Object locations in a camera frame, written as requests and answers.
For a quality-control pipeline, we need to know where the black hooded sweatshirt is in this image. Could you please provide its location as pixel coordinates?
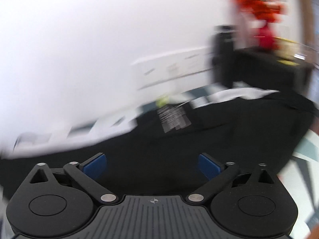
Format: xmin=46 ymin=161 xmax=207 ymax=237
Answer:
xmin=1 ymin=92 xmax=316 ymax=199

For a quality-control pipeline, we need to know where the geometric pattern tablecloth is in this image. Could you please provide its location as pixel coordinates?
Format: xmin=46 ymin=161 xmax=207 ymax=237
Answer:
xmin=12 ymin=81 xmax=319 ymax=229

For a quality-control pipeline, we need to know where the black cabinet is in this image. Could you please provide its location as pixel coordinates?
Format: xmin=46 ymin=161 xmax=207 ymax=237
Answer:
xmin=232 ymin=47 xmax=315 ymax=95

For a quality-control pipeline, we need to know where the black water bottle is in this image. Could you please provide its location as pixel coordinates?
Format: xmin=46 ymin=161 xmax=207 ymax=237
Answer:
xmin=211 ymin=25 xmax=236 ymax=88

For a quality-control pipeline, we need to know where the red flower vase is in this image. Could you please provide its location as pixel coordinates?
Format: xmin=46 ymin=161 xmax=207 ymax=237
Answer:
xmin=254 ymin=21 xmax=279 ymax=52

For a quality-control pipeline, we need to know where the cream ceramic mug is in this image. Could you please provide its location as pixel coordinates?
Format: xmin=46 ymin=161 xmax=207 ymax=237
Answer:
xmin=274 ymin=37 xmax=315 ymax=63

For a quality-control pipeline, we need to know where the white wall socket panel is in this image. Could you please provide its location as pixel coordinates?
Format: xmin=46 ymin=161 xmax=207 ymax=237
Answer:
xmin=131 ymin=46 xmax=213 ymax=90

